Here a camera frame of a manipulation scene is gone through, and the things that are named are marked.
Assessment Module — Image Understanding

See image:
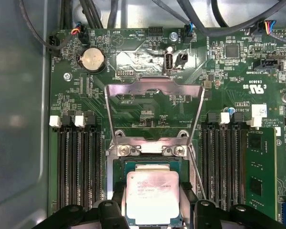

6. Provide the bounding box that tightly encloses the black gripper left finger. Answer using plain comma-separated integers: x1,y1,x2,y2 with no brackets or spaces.
45,181,132,229

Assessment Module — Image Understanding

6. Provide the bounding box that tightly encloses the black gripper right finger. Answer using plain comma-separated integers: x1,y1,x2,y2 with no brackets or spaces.
180,181,281,229

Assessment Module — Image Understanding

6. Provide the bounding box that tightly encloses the silver-topped CPU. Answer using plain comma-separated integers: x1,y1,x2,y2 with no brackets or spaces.
124,169,182,226

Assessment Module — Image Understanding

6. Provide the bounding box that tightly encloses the metal CPU socket cover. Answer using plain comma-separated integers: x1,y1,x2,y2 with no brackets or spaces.
104,80,204,154

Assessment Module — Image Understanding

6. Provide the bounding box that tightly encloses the RAM slot with white clips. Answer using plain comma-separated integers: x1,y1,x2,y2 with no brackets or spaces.
74,115,92,210
49,115,70,210
214,112,231,203

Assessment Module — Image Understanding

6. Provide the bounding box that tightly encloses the CPU socket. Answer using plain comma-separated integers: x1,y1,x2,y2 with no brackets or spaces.
106,143,197,229

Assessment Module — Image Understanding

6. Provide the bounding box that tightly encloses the green RAM stick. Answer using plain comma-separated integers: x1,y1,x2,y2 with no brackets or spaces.
245,126,278,222

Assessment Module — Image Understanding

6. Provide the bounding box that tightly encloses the green motherboard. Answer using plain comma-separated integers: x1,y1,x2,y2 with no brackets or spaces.
47,23,286,229

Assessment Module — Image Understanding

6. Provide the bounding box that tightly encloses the black PC case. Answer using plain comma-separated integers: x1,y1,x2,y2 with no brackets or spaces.
0,0,286,229

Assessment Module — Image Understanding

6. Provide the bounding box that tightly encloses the silver coin battery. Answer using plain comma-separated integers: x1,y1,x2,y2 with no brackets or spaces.
77,46,107,73

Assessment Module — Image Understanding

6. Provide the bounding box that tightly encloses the wire CPU locking lever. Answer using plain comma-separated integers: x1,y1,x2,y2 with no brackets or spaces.
188,151,207,200

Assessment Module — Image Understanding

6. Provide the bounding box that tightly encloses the fan connector with coloured wires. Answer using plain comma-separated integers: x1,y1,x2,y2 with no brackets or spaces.
73,21,89,46
251,19,277,37
183,21,197,44

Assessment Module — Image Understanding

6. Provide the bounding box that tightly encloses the thin black cable with plug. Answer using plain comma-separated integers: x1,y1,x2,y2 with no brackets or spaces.
19,0,62,51

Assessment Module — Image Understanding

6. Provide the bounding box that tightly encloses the thick black cable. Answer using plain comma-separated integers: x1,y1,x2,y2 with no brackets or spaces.
150,0,286,38

